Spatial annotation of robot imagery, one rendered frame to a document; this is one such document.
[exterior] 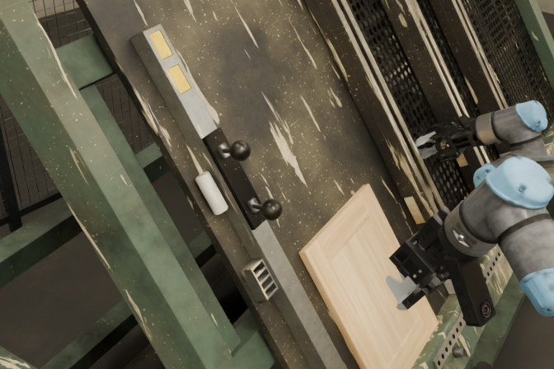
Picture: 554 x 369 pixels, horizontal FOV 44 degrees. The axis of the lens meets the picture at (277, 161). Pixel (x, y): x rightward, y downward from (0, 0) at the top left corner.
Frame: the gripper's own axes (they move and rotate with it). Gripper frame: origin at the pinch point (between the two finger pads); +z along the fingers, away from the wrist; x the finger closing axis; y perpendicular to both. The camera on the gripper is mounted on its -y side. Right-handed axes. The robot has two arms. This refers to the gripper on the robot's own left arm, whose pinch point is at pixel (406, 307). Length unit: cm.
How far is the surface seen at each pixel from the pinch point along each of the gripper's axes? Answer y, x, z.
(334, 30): 60, -50, 10
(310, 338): 7.3, -0.8, 29.0
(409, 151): 28, -56, 25
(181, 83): 56, 3, 2
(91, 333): 68, -17, 169
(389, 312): 1, -30, 40
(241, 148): 37.5, 5.8, -1.5
